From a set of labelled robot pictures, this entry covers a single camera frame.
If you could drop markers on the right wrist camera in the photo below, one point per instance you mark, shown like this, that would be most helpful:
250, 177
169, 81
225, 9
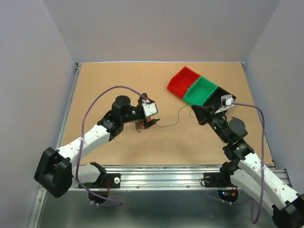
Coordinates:
226, 103

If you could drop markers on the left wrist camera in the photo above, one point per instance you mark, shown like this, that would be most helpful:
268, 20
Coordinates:
149, 106

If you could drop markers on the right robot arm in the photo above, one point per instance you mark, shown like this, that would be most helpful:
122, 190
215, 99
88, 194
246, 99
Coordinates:
247, 171

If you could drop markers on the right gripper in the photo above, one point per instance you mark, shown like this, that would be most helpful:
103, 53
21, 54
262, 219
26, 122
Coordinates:
207, 118

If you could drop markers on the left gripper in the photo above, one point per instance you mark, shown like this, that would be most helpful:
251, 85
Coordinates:
147, 124

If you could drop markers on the green plastic bin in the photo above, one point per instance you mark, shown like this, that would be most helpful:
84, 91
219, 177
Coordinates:
200, 91

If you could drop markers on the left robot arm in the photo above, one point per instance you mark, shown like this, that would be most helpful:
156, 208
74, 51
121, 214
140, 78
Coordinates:
59, 169

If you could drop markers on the black plastic bin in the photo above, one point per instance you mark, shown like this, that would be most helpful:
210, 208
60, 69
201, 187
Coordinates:
220, 100

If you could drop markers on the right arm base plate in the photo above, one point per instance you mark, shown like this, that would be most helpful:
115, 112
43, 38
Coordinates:
216, 180

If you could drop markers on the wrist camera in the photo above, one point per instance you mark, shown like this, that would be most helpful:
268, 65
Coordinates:
226, 103
149, 106

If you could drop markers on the aluminium rail frame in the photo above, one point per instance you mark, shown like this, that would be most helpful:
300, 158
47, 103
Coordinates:
174, 153

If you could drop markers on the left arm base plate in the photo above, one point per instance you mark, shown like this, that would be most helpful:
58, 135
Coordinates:
111, 181

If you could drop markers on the red plastic bin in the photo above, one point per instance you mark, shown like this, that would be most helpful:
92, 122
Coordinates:
182, 81

